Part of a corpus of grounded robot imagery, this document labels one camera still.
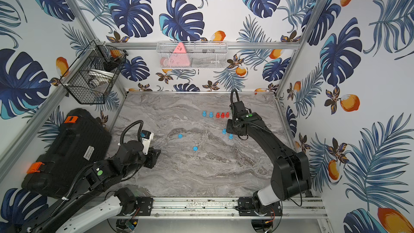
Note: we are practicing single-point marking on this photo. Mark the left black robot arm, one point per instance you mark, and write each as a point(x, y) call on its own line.
point(23, 211)

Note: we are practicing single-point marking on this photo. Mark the black wire basket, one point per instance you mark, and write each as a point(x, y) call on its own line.
point(95, 73)

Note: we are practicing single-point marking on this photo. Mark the pink triangle card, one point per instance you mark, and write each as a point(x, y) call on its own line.
point(179, 58)

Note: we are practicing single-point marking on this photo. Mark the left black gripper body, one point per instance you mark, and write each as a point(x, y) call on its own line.
point(153, 157)

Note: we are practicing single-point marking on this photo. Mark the clear mesh wall tray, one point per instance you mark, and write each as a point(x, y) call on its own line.
point(202, 54)

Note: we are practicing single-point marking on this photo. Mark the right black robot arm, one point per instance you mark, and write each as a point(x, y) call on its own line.
point(291, 172)

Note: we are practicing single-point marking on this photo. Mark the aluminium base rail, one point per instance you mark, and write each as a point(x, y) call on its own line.
point(225, 208)

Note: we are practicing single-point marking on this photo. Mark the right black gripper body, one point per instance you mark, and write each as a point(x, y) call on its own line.
point(231, 127)

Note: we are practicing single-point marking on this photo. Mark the black plastic tool case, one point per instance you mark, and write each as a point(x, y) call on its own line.
point(81, 141)

